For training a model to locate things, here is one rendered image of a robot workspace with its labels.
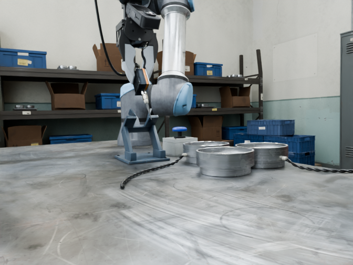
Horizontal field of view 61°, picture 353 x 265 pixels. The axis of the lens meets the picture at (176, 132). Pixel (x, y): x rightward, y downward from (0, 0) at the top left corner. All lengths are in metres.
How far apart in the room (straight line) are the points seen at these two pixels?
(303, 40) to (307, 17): 0.34
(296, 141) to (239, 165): 3.72
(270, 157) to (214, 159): 0.13
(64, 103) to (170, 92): 3.04
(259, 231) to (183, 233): 0.07
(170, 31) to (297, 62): 4.37
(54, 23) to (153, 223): 4.49
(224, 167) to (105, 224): 0.25
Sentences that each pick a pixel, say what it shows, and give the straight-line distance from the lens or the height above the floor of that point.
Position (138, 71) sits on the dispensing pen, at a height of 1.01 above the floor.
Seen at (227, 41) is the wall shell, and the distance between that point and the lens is 5.88.
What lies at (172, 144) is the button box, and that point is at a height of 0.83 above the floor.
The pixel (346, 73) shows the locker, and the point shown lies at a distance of 4.29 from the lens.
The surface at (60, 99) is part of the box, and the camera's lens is 4.00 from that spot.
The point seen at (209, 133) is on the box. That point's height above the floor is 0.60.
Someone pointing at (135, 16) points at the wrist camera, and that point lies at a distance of 0.70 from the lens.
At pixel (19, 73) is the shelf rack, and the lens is 3.94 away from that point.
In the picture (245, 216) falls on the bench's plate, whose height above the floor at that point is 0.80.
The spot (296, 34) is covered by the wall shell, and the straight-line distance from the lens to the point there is 5.51.
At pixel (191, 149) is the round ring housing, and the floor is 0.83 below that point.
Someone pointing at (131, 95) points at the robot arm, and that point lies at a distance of 1.08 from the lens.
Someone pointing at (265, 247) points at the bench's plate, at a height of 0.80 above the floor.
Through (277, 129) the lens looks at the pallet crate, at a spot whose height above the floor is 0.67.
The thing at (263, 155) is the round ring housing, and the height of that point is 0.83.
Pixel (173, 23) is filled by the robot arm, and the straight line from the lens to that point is 1.18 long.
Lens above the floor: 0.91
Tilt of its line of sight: 3 degrees down
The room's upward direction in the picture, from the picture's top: 1 degrees counter-clockwise
